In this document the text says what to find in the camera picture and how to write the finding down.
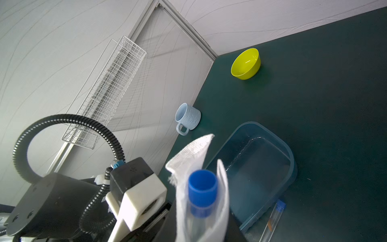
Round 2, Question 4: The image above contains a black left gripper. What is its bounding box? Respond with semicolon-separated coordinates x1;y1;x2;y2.
121;204;172;242

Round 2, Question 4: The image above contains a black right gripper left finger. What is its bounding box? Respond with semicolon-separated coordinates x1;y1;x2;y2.
152;202;177;242

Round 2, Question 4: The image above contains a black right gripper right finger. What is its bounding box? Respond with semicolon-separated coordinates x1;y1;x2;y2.
226;211;247;242

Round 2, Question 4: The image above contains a clear test tube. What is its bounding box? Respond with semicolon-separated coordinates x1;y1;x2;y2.
185;169;218;242

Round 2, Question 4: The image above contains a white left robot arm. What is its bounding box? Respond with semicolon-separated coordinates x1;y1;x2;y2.
1;114;172;242

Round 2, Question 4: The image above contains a test tube with blue cap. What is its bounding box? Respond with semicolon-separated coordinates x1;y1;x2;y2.
260;199;286;242

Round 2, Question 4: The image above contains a blue translucent plastic container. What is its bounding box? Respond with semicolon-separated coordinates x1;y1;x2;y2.
206;122;297;233

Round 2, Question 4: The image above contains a light blue ribbed mug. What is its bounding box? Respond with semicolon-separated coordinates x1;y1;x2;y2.
175;103;202;136

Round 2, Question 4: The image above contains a yellow-green plastic bowl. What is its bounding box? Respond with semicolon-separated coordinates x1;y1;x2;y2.
231;48;261;80

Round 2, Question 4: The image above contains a white wire basket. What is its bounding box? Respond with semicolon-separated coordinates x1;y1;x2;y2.
61;35;148;150

